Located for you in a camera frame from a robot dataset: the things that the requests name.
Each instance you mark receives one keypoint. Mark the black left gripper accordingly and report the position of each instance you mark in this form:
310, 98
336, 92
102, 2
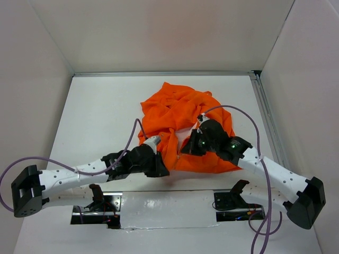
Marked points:
159, 169

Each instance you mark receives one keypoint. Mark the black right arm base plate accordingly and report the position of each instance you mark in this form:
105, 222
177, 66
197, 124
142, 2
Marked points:
231, 207

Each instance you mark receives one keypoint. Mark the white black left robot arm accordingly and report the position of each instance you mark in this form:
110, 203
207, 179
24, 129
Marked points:
34, 189

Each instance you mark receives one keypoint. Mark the orange jacket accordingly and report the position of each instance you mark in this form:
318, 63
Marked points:
171, 113

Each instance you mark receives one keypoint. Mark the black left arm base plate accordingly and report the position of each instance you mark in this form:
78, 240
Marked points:
107, 213

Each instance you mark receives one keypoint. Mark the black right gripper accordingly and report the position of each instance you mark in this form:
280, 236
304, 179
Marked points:
191, 146

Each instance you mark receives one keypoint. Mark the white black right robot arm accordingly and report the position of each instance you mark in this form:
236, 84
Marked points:
301, 198

